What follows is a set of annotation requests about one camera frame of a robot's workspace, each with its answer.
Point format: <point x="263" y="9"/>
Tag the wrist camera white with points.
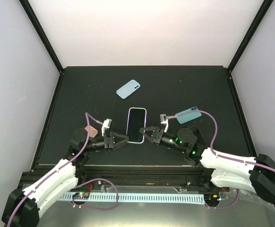
<point x="106" y="125"/>
<point x="164" y="121"/>

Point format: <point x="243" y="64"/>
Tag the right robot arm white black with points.
<point x="253" y="174"/>

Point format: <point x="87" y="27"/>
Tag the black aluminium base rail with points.
<point x="193" y="179"/>

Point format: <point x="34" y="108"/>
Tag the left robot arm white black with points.
<point x="25" y="207"/>

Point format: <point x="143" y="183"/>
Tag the lilac phone case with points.
<point x="127" y="123"/>

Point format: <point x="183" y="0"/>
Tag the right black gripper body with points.
<point x="158" y="136"/>

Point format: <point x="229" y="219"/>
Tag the light blue slotted cable duct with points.
<point x="138" y="198"/>

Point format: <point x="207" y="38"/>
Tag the red phone case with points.
<point x="200" y="139"/>

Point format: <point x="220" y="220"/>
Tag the left small circuit board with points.
<point x="81" y="195"/>

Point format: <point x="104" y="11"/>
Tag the black frame post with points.
<point x="41" y="33"/>
<point x="263" y="9"/>

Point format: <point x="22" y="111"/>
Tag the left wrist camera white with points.
<point x="106" y="125"/>

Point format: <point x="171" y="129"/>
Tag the teal phone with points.
<point x="188" y="115"/>

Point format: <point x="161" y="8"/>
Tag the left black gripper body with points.
<point x="107" y="142"/>

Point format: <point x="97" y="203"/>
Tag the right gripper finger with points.
<point x="148" y="136"/>
<point x="143" y="130"/>

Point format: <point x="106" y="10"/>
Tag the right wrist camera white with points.
<point x="164" y="121"/>

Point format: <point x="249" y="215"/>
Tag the left black frame post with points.
<point x="41" y="33"/>

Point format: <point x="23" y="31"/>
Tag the right small circuit board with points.
<point x="216" y="197"/>

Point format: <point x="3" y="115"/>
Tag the right black frame post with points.
<point x="263" y="9"/>

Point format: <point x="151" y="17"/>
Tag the black phone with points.
<point x="136" y="125"/>

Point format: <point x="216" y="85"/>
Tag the pink phone case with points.
<point x="92" y="132"/>

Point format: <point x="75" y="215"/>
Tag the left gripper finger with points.
<point x="117" y="136"/>
<point x="117" y="142"/>

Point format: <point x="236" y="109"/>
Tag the small circuit board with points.
<point x="81" y="195"/>
<point x="216" y="197"/>

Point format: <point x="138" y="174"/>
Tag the light blue phone case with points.
<point x="127" y="89"/>

